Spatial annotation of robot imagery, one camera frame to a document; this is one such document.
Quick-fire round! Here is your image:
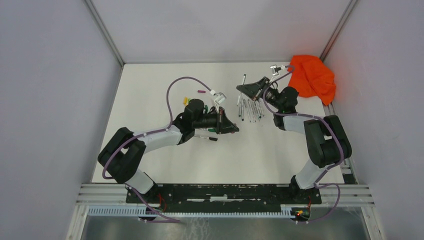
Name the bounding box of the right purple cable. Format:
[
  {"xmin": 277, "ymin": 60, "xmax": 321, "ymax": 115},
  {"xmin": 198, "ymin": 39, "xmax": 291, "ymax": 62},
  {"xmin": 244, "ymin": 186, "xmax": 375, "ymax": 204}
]
[{"xmin": 262, "ymin": 65, "xmax": 346, "ymax": 224}]

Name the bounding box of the aluminium frame rail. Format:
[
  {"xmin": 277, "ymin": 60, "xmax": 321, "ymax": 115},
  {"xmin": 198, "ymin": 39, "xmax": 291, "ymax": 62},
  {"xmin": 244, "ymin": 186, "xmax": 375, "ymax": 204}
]
[{"xmin": 76, "ymin": 183, "xmax": 375, "ymax": 208}]

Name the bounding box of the orange cloth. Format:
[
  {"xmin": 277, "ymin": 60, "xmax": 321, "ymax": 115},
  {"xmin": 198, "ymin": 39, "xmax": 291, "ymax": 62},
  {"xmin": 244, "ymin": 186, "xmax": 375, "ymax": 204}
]
[{"xmin": 288, "ymin": 55, "xmax": 336, "ymax": 106}]

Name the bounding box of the yellow capped marker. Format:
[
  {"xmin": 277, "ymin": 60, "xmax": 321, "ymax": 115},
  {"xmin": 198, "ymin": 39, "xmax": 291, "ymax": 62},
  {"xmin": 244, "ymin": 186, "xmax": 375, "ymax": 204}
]
[{"xmin": 253, "ymin": 101, "xmax": 262, "ymax": 119}]

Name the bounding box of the purple cable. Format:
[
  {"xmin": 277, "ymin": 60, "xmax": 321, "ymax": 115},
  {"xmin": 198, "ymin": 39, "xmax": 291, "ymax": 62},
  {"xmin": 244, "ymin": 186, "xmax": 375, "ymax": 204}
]
[
  {"xmin": 262, "ymin": 65, "xmax": 346, "ymax": 224},
  {"xmin": 101, "ymin": 76, "xmax": 182, "ymax": 223}
]

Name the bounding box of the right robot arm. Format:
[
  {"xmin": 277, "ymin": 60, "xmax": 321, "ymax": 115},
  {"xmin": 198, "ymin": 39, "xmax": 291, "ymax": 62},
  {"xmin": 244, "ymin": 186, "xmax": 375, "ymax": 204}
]
[{"xmin": 236, "ymin": 77, "xmax": 352, "ymax": 204}]

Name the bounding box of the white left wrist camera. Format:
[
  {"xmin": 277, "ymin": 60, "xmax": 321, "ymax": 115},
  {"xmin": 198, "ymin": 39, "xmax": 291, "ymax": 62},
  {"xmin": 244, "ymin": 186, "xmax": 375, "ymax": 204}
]
[{"xmin": 209, "ymin": 89, "xmax": 227, "ymax": 106}]

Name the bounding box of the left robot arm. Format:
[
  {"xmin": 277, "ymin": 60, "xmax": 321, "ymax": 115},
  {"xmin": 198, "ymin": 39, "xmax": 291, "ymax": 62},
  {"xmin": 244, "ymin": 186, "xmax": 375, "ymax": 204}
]
[{"xmin": 97, "ymin": 99, "xmax": 240, "ymax": 204}]

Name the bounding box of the blue capped marker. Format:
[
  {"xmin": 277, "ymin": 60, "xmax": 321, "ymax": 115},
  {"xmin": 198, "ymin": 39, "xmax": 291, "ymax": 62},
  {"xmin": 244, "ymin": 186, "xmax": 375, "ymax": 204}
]
[{"xmin": 245, "ymin": 100, "xmax": 253, "ymax": 123}]

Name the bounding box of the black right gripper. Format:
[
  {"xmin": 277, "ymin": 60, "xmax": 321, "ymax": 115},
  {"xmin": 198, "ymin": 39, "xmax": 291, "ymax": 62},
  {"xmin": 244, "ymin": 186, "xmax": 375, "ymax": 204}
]
[{"xmin": 236, "ymin": 77, "xmax": 283, "ymax": 111}]

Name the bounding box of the white slotted cable duct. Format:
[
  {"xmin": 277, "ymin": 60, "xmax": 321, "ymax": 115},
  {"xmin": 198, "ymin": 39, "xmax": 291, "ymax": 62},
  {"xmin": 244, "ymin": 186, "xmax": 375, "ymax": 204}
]
[{"xmin": 87, "ymin": 205, "xmax": 300, "ymax": 219}]

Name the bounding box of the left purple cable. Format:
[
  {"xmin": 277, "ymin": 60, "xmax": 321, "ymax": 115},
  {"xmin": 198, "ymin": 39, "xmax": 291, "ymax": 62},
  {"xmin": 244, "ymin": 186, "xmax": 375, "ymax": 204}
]
[{"xmin": 101, "ymin": 76, "xmax": 182, "ymax": 223}]

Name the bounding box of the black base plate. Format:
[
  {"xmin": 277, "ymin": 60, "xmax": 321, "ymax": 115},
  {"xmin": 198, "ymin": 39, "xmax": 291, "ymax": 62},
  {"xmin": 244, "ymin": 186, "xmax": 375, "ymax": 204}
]
[{"xmin": 126, "ymin": 183, "xmax": 322, "ymax": 213}]

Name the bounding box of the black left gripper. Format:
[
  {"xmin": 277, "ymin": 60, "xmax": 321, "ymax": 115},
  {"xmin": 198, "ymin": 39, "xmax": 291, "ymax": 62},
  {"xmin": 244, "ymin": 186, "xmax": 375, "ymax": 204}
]
[{"xmin": 192, "ymin": 106, "xmax": 239, "ymax": 135}]

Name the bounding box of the black capped horizontal marker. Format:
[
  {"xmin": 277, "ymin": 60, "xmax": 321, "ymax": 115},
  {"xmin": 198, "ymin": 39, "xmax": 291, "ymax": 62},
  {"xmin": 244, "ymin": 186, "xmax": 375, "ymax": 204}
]
[{"xmin": 194, "ymin": 135, "xmax": 218, "ymax": 142}]

